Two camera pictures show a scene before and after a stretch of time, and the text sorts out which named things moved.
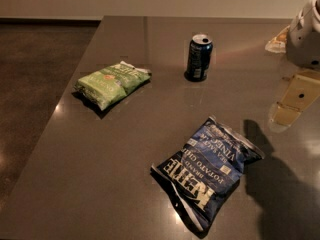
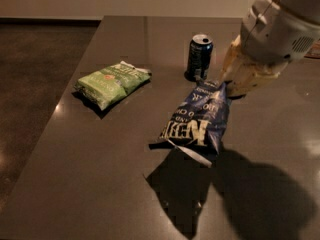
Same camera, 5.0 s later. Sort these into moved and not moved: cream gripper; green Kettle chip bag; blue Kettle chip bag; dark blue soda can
Moved: cream gripper; blue Kettle chip bag
Not moved: green Kettle chip bag; dark blue soda can
